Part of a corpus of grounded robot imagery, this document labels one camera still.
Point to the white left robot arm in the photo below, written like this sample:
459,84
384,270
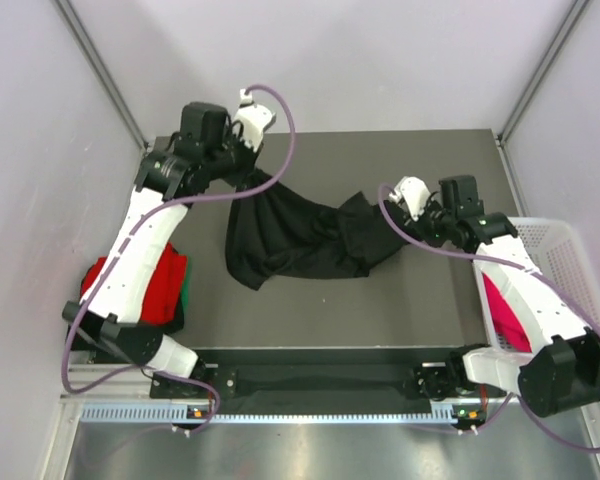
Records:
107,313

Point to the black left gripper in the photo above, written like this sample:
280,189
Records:
250,157

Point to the red folded t shirt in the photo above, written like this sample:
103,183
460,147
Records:
166,282

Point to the white perforated plastic basket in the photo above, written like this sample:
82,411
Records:
553,261

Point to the aluminium frame post right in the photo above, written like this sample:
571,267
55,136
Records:
557,43

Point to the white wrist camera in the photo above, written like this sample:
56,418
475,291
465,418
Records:
411,193
252,121

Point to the aluminium frame post left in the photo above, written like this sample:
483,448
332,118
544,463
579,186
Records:
76,27

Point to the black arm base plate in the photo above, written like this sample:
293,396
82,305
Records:
407,381

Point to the green folded t shirt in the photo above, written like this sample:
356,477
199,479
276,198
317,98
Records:
184,293

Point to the pink t shirt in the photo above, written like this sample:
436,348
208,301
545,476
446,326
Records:
504,319

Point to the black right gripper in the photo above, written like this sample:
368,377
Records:
419,225

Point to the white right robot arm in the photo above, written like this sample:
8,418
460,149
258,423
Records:
485,231

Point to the aluminium frame post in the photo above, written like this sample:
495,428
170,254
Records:
557,43
76,27

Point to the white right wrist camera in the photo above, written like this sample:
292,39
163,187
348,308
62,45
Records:
411,193

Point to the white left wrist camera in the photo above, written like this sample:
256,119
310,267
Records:
252,121

